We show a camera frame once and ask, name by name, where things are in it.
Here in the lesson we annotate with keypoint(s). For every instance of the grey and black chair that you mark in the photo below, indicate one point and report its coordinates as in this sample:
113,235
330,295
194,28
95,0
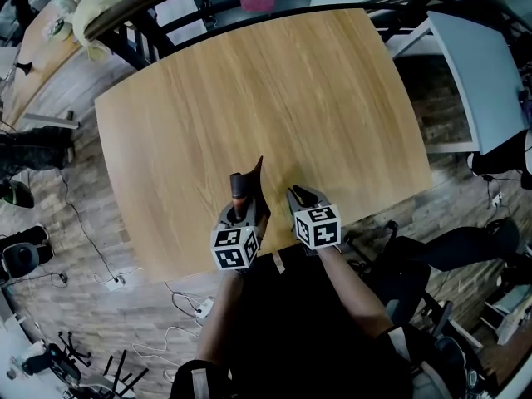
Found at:
23,256

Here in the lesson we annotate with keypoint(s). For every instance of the person's right forearm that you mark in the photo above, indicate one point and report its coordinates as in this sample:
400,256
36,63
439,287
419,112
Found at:
353,289

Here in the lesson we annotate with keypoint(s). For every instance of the small potted plant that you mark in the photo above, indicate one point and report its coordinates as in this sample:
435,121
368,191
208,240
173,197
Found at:
58,29

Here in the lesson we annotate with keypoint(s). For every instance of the dark striped mouse pad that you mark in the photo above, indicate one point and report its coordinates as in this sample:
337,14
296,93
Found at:
249,185

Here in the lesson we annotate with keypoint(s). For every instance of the black chair base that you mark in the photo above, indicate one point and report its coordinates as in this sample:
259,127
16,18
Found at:
75,349

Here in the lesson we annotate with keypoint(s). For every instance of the white storage rack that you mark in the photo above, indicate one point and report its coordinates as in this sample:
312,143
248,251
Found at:
509,314

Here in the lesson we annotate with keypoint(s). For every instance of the person's left forearm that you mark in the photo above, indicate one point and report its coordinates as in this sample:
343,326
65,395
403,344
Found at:
220,314

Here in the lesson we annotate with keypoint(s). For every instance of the black metal railing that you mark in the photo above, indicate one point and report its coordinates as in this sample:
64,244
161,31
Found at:
137,6

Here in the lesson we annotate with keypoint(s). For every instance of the beige cloth bundle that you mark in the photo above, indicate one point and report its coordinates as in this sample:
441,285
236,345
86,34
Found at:
95,11

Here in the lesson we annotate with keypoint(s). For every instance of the green and black chair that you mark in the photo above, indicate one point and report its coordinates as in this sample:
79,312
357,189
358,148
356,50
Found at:
16,193

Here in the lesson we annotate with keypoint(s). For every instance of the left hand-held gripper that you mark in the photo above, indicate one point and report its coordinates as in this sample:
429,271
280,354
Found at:
234,247

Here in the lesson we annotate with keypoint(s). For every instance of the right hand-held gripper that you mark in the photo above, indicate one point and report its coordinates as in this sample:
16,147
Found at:
318,227

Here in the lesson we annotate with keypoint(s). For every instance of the light blue table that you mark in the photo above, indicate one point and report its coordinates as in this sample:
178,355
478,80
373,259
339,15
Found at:
478,77

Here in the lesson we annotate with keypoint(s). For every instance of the long wooden table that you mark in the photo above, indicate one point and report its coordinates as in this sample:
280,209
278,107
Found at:
45,60

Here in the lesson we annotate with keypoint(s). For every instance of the person's black clothing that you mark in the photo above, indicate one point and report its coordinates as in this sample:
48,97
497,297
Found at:
291,326

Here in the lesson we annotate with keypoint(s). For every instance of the black stool legs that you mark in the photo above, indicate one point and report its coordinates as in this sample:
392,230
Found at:
124,374

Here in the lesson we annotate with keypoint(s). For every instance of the black power adapter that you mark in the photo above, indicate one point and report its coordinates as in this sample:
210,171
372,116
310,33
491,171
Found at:
62,278

